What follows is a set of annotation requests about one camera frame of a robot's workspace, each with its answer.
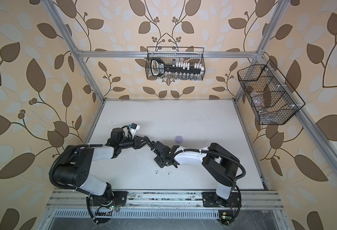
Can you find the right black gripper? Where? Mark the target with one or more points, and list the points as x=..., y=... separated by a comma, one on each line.
x=157, y=160

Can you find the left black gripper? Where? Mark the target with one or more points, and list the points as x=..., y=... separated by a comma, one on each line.
x=137, y=141

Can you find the purple earbud charging case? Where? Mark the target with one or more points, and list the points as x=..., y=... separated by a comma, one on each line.
x=178, y=139

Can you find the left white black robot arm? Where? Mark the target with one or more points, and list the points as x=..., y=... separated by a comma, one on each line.
x=71, y=169

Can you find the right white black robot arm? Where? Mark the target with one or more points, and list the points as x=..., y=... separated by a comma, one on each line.
x=223, y=166

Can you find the black tool with white pieces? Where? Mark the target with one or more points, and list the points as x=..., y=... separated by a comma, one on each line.
x=159, y=67

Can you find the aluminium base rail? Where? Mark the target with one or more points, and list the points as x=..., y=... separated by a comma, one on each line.
x=192, y=199

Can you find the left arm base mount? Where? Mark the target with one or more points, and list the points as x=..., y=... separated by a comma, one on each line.
x=119, y=198

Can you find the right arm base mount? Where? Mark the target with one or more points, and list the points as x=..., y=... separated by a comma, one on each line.
x=212, y=200

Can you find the back wire basket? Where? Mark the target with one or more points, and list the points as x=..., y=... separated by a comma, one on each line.
x=187, y=54

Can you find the wire basket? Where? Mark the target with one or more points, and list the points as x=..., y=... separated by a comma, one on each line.
x=273, y=98
x=187, y=54

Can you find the right side wire basket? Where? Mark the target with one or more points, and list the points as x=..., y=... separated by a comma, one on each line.
x=273, y=98

